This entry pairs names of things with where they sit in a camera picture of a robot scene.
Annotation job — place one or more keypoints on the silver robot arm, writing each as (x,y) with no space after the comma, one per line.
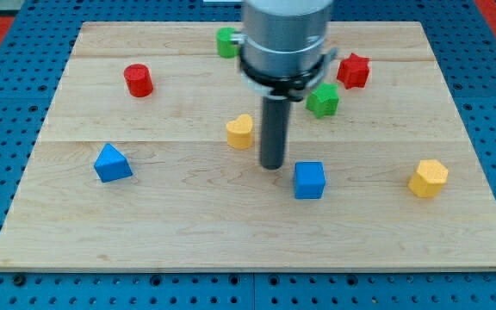
(281,44)

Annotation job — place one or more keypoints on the blue triangle block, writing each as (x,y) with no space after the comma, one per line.
(111,164)

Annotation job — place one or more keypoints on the yellow heart block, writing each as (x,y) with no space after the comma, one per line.
(239,132)

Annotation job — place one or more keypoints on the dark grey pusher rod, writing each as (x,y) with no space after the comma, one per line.
(274,131)

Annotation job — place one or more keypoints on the blue cube block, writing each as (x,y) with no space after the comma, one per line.
(309,180)

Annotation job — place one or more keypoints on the green star block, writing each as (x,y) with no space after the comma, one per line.
(323,101)

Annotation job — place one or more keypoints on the light wooden board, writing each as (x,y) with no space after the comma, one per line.
(194,204)

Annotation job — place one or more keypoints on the green cylinder block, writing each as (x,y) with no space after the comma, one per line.
(225,47)

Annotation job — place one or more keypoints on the red star block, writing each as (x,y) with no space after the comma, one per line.
(353,72)

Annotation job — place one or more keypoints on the red cylinder block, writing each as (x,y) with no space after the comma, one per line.
(138,80)

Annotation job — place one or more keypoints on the yellow hexagon block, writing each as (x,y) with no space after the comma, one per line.
(428,179)

